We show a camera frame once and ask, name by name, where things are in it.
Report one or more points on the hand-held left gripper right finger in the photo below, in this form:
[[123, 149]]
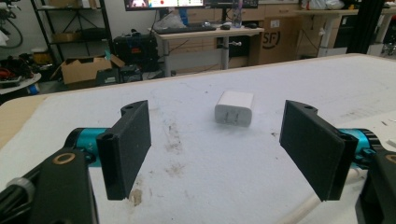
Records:
[[314, 146]]

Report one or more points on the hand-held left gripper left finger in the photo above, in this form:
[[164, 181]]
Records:
[[124, 149]]

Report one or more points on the white power adapter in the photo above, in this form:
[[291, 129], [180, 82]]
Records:
[[234, 108]]

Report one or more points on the open cardboard box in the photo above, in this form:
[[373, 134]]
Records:
[[87, 70]]

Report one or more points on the black equipment case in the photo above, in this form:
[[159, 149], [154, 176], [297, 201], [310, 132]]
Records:
[[136, 51]]

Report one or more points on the large printed cardboard box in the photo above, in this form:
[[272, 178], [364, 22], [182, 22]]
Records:
[[277, 40]]

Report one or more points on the round white side table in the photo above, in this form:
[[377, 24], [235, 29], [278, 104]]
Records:
[[18, 84]]

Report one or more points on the wooden standing desk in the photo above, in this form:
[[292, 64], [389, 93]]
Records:
[[330, 18]]

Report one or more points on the black metal shelf rack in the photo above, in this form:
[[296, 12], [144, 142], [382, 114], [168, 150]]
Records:
[[73, 28]]

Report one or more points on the black curtain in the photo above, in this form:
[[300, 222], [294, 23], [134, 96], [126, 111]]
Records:
[[365, 25]]

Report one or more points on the black keyboard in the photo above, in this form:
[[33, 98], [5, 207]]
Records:
[[186, 29]]

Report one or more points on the wooden desk with metal legs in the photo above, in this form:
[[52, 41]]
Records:
[[205, 39]]

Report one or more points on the white plastic bag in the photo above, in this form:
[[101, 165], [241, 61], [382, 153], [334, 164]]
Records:
[[323, 3]]

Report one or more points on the black computer mouse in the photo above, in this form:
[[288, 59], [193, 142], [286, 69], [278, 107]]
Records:
[[225, 27]]

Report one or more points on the clear water bottle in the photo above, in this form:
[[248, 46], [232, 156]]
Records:
[[237, 14]]

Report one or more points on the dark computer monitor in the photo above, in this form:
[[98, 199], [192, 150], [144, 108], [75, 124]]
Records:
[[232, 3]]

